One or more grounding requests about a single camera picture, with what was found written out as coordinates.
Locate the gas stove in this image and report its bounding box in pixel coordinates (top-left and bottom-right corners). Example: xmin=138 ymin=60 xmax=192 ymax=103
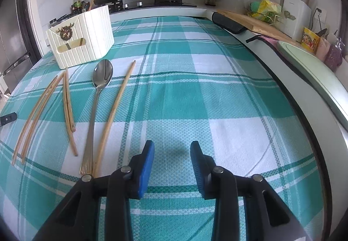
xmin=109 ymin=0 xmax=197 ymax=12

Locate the pink cup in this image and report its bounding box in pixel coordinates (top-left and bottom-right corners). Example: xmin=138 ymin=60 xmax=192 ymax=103
xmin=316 ymin=37 xmax=331 ymax=61

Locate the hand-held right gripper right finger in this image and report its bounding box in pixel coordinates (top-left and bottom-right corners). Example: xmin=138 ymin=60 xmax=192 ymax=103
xmin=190 ymin=141 xmax=308 ymax=241

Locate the wooden cutting board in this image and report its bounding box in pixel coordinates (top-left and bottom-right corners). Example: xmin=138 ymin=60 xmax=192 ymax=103
xmin=217 ymin=10 xmax=299 ymax=43

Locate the black tray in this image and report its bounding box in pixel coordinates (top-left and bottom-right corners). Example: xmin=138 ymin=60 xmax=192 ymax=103
xmin=212 ymin=12 xmax=247 ymax=35

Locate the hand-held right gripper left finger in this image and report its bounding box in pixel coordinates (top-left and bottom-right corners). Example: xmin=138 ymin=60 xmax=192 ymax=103
xmin=33 ymin=140 xmax=155 ymax=241

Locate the metal spoon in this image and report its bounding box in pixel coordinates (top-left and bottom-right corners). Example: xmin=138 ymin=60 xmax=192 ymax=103
xmin=80 ymin=59 xmax=114 ymax=175

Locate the steel refrigerator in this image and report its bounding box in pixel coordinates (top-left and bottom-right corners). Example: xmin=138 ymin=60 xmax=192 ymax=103
xmin=0 ymin=0 xmax=42 ymax=96

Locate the white ribbed utensil holder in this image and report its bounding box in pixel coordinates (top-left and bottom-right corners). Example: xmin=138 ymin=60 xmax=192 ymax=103
xmin=46 ymin=6 xmax=115 ymax=69

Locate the yellow plastic bag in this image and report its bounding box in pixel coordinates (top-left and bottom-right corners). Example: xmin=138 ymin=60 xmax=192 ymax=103
xmin=244 ymin=0 xmax=283 ymax=24

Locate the purple glitter cup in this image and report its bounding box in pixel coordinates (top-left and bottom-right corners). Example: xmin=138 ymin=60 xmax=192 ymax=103
xmin=325 ymin=40 xmax=343 ymax=72

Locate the teal plaid tablecloth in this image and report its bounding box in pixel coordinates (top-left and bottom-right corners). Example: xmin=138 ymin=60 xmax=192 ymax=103
xmin=0 ymin=15 xmax=327 ymax=241

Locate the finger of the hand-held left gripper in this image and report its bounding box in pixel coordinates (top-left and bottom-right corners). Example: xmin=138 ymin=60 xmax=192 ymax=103
xmin=0 ymin=112 xmax=17 ymax=126

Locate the white knife block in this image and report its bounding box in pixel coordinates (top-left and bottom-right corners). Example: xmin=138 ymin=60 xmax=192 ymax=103
xmin=281 ymin=0 xmax=312 ymax=42

